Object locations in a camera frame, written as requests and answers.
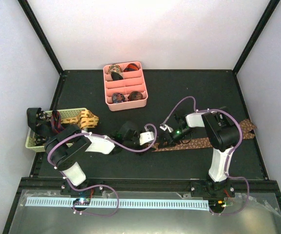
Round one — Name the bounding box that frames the brown floral necktie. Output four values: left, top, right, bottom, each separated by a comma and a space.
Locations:
153, 119, 257, 152

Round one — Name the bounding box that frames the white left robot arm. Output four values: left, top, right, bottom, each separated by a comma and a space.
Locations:
44, 121, 157, 195

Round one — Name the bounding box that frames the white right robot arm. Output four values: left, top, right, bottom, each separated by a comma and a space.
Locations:
157, 106, 243, 196

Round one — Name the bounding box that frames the dark brown rolled tie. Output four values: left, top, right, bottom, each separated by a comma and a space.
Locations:
128, 91, 143, 101

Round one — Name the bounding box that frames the blue patterned rolled tie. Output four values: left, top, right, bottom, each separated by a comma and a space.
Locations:
112, 93, 126, 104

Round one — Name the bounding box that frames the yellow patterned tie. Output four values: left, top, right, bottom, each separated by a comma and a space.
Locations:
61, 110, 99, 130

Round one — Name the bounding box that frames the pink divided organizer box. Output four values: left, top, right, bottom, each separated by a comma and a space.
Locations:
103, 61, 148, 112

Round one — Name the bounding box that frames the black orange rolled tie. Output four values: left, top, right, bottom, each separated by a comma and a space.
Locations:
123, 63, 139, 72

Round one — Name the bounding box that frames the floral rolled tie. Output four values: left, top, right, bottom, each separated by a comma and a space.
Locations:
107, 64, 123, 74

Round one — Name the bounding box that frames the dark striped tie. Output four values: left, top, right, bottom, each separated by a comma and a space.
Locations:
51, 110, 65, 134

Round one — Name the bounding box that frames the black patterned tie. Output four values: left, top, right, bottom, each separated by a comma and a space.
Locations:
26, 108, 53, 146

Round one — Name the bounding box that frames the light green plastic basket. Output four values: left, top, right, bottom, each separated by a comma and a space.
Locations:
25, 108, 87, 153

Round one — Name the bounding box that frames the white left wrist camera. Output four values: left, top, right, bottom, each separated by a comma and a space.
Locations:
139, 132, 154, 145

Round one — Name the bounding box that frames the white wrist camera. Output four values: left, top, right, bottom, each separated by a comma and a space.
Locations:
160, 124, 173, 133
139, 132, 154, 145

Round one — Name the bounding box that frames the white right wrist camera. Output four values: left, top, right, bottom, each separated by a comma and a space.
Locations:
160, 124, 173, 133

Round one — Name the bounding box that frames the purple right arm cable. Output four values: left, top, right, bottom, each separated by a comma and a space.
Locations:
160, 96, 250, 216

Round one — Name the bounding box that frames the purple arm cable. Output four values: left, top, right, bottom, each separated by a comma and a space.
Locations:
160, 96, 250, 216
47, 123, 158, 217

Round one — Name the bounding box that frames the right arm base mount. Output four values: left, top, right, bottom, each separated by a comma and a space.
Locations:
190, 179, 235, 215

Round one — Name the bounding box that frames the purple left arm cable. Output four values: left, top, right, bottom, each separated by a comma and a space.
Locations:
47, 123, 158, 217

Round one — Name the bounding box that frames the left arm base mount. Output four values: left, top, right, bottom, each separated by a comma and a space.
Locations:
60, 182, 105, 212

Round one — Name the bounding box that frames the light blue cable duct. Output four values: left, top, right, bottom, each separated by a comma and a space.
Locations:
25, 197, 209, 211

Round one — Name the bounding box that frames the black corner frame post right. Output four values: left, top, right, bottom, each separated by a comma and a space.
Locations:
232, 0, 280, 75

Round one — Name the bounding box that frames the black corner frame post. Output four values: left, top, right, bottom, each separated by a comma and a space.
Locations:
18, 0, 64, 75
232, 0, 280, 75

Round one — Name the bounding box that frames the black corner frame post left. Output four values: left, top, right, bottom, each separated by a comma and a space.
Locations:
18, 0, 64, 75

